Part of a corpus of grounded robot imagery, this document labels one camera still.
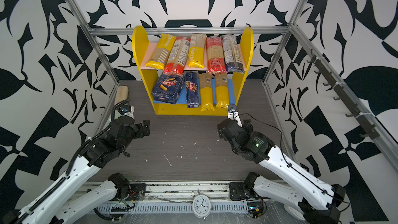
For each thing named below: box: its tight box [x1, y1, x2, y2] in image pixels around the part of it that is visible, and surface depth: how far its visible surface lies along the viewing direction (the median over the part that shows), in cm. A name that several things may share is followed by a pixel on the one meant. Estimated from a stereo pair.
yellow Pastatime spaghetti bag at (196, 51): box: [188, 33, 207, 69], surface depth 75 cm
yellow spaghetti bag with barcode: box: [215, 72, 230, 109], surface depth 95 cm
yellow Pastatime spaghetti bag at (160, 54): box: [145, 33, 177, 70], surface depth 74 cm
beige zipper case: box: [114, 85, 129, 106], surface depth 110 cm
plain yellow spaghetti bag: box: [199, 73, 215, 112], surface depth 95 cm
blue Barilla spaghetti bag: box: [185, 70, 200, 108], surface depth 93 cm
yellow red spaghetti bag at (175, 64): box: [162, 36, 191, 77], surface depth 72 cm
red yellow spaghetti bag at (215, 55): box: [206, 36, 226, 74], surface depth 73 cm
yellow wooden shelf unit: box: [132, 25, 255, 116], surface depth 79 cm
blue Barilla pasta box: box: [151, 73, 186, 105], surface depth 91 cm
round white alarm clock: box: [192, 193, 212, 221], surface depth 69 cm
